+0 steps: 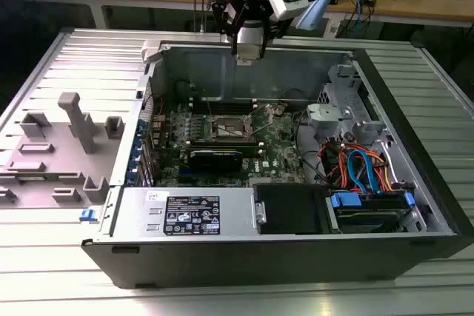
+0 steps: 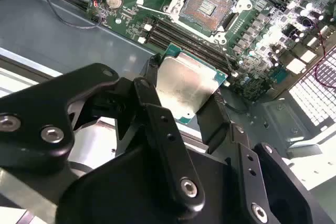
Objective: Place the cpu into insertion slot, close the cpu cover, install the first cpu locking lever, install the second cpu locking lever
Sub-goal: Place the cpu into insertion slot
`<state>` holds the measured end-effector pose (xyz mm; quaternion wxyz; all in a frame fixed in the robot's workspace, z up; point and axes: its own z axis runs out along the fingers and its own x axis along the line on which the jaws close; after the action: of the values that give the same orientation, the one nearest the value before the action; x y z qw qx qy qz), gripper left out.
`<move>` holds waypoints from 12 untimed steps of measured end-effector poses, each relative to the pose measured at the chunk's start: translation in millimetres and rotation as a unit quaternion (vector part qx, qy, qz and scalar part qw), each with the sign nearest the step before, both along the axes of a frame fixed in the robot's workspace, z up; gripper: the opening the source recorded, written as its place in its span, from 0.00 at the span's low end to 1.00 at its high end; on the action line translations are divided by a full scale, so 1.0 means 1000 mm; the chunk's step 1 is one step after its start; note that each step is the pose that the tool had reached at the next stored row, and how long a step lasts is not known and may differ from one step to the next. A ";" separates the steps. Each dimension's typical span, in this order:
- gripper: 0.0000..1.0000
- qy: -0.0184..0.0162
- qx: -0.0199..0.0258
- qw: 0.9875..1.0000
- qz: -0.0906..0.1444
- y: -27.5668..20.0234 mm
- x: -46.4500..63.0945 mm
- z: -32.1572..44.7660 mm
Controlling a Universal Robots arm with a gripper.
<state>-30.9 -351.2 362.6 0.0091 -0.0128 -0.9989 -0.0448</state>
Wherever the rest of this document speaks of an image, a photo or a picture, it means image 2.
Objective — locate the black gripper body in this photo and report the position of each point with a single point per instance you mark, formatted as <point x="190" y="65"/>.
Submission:
<point x="126" y="190"/>

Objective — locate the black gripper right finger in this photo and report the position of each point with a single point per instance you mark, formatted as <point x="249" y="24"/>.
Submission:
<point x="218" y="129"/>

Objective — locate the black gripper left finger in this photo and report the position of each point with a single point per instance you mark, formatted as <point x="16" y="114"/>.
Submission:
<point x="170" y="161"/>

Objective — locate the silver green CPU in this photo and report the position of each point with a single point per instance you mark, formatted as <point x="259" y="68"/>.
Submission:
<point x="183" y="82"/>

